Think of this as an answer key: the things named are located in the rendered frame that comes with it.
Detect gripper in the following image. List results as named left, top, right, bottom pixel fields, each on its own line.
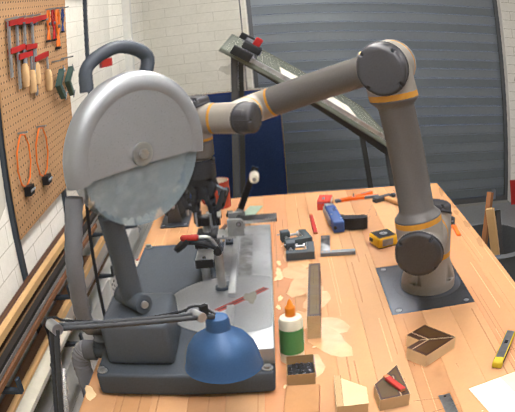
left=186, top=157, right=226, bottom=217

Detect black clamp with red grip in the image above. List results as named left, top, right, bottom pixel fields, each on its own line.
left=173, top=227, right=226, bottom=259

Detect pale round saw blade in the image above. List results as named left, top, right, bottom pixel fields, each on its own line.
left=84, top=152, right=198, bottom=228

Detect dark grey bench clamp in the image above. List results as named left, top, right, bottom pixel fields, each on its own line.
left=279, top=228, right=317, bottom=262

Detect grey mitre saw body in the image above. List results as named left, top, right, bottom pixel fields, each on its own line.
left=62, top=69, right=279, bottom=396

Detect basswood moulding blank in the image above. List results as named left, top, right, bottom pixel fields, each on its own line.
left=306, top=262, right=323, bottom=341

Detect red bar clamp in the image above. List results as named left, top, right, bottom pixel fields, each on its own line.
left=9, top=42, right=31, bottom=92
left=4, top=16, right=25, bottom=81

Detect red tin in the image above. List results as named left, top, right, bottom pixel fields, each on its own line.
left=215, top=175, right=232, bottom=208

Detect black lever with white knob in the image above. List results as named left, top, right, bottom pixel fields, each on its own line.
left=238, top=164, right=261, bottom=213

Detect blue cupboard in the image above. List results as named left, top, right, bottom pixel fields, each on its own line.
left=208, top=89, right=289, bottom=200

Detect blue hand tool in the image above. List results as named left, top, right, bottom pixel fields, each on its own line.
left=322, top=202, right=347, bottom=234

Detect grey try square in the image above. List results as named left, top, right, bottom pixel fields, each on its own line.
left=319, top=234, right=357, bottom=258

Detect black block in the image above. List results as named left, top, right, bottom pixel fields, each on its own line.
left=341, top=213, right=369, bottom=231

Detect blue desk lamp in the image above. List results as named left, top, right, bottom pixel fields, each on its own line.
left=44, top=303, right=265, bottom=412

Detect green glue bottle orange cap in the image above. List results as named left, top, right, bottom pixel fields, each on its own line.
left=278, top=298, right=305, bottom=357

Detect green sanding block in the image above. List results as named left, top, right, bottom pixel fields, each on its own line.
left=64, top=64, right=77, bottom=97
left=54, top=66, right=67, bottom=100

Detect yellow tape measure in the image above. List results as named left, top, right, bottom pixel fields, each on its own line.
left=368, top=228, right=399, bottom=250

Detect small cardboard box of screws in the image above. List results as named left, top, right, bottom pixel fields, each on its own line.
left=285, top=353, right=318, bottom=386

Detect brown pegboard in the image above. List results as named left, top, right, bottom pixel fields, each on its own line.
left=0, top=0, right=74, bottom=243

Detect plain cardboard box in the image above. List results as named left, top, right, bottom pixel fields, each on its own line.
left=282, top=383, right=321, bottom=412

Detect pale wood block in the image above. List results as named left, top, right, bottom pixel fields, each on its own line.
left=333, top=375, right=370, bottom=408

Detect grey roller shutter door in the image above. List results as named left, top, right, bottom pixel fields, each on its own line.
left=245, top=0, right=510, bottom=204

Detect short red pencil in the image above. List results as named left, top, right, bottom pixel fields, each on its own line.
left=383, top=373, right=407, bottom=393

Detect wooden offcut strips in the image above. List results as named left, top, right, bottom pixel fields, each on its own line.
left=481, top=190, right=502, bottom=257

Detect black waste bin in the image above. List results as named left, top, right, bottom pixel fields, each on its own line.
left=471, top=222, right=515, bottom=290

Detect grey steel ruler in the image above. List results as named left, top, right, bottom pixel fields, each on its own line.
left=437, top=392, right=461, bottom=412

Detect yellow utility knife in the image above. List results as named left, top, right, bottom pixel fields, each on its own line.
left=491, top=329, right=515, bottom=370

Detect white paper sheet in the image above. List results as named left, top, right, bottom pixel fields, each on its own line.
left=468, top=371, right=515, bottom=412

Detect grey stop rail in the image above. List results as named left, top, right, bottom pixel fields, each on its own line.
left=225, top=209, right=279, bottom=225

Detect orange handled chisel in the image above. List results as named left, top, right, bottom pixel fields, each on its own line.
left=332, top=190, right=375, bottom=204

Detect grey slanted panel saw frame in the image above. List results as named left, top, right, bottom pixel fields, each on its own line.
left=218, top=33, right=391, bottom=207

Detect orange cord coil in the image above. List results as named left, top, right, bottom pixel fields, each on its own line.
left=35, top=125, right=54, bottom=187
left=15, top=130, right=36, bottom=198

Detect dark grey saw handle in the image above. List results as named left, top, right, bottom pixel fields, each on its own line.
left=78, top=40, right=155, bottom=94

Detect wooden handled hammer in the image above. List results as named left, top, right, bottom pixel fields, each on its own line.
left=370, top=192, right=400, bottom=207

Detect grey ribbed dust hose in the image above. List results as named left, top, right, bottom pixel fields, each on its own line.
left=69, top=338, right=104, bottom=390

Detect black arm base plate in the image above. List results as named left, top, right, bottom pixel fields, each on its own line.
left=375, top=261, right=476, bottom=316

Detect orange handled tool set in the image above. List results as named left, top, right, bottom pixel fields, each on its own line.
left=44, top=7, right=66, bottom=49

